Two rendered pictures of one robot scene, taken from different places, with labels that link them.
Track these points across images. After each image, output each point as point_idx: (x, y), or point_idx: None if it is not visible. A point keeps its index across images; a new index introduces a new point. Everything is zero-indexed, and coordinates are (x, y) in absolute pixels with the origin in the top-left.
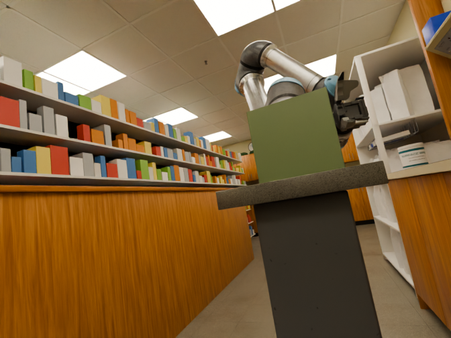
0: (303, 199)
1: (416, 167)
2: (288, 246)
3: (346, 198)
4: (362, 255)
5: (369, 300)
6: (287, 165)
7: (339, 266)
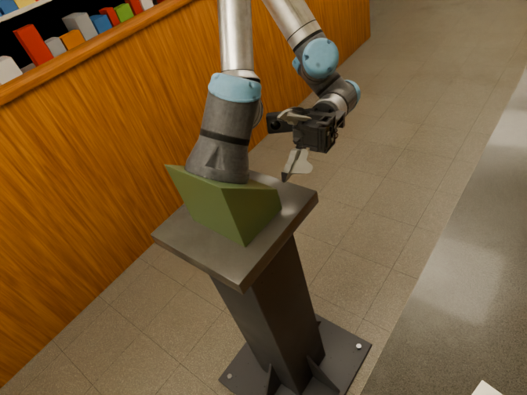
0: None
1: (513, 93)
2: None
3: None
4: (254, 293)
5: (259, 309)
6: (207, 220)
7: None
